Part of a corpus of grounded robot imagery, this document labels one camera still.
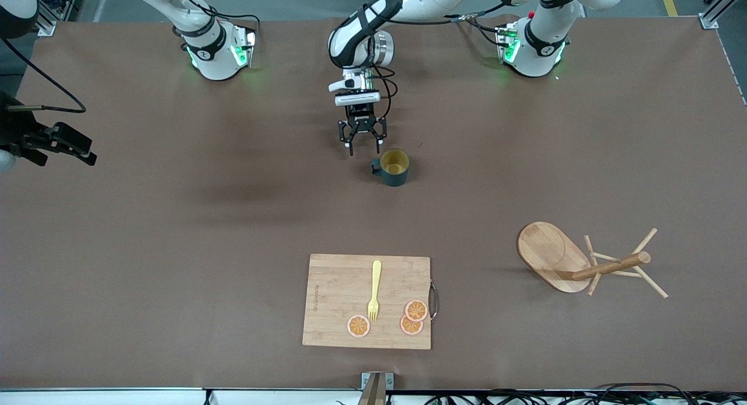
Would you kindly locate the dark teal cup yellow inside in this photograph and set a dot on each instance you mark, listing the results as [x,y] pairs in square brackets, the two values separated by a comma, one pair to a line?
[392,168]

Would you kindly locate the brown angled bar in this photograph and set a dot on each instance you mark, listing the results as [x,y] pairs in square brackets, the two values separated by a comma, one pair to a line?
[373,394]

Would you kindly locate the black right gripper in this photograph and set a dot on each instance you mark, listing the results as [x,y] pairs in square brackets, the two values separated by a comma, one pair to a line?
[18,131]

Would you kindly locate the orange slice toy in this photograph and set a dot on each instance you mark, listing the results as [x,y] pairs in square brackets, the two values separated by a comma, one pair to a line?
[408,328]
[358,326]
[416,310]

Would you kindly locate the yellow plastic fork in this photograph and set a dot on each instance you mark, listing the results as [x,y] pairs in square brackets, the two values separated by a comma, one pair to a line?
[375,282]

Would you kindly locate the wooden mug tree rack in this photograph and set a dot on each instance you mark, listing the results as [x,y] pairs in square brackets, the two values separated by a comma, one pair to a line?
[548,253]

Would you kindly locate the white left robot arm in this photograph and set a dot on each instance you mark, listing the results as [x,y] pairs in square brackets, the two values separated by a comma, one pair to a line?
[540,49]

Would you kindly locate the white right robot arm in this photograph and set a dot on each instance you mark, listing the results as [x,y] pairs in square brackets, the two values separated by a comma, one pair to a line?
[213,55]

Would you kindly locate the grey metal bracket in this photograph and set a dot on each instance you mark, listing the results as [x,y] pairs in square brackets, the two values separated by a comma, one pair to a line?
[390,380]

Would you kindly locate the aluminium frame profile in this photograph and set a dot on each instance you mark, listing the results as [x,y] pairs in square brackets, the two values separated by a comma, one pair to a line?
[715,14]
[46,23]

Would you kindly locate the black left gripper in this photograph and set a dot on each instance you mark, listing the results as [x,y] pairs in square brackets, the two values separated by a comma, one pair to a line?
[361,112]

